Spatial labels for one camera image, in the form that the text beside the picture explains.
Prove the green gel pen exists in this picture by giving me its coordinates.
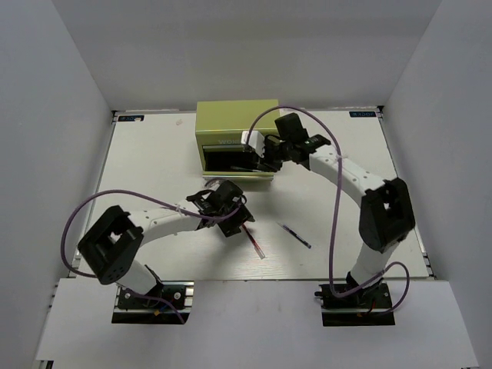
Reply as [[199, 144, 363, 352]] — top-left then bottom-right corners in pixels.
[[230, 165, 262, 173]]

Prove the red gel pen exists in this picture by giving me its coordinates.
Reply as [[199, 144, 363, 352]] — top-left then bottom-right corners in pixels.
[[242, 225, 265, 260]]

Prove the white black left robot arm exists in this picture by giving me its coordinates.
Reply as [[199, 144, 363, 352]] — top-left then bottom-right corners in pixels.
[[78, 180, 254, 307]]

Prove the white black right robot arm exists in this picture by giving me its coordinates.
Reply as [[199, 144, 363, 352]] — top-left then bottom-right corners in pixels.
[[241, 113, 415, 307]]

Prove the green metal tool chest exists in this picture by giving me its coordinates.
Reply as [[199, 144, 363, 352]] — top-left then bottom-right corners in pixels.
[[195, 99, 278, 169]]

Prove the purple gel pen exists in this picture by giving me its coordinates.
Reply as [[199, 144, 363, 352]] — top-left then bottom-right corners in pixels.
[[277, 222, 312, 249]]

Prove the right blue table label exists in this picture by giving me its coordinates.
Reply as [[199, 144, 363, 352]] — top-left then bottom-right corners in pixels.
[[349, 111, 377, 118]]

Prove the blue table label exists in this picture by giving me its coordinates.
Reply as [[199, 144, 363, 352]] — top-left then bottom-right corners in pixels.
[[117, 115, 145, 122], [349, 111, 377, 118]]

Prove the left blue table label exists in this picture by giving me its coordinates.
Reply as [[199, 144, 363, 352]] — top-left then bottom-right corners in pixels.
[[117, 115, 145, 122]]

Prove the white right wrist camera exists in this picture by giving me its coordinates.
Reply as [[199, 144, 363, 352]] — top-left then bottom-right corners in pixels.
[[241, 130, 264, 158]]

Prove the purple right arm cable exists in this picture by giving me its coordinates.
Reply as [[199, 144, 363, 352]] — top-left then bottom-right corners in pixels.
[[248, 106, 411, 312]]

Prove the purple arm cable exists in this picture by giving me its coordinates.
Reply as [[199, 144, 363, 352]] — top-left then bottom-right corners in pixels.
[[248, 106, 411, 312], [61, 178, 249, 324]]

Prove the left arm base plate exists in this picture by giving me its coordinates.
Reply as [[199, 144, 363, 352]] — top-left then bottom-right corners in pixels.
[[111, 281, 194, 325]]

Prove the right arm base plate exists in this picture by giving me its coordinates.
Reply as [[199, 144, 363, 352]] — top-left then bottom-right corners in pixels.
[[314, 282, 395, 327]]

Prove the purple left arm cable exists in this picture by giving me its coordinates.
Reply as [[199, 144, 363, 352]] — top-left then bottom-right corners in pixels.
[[61, 178, 249, 324]]

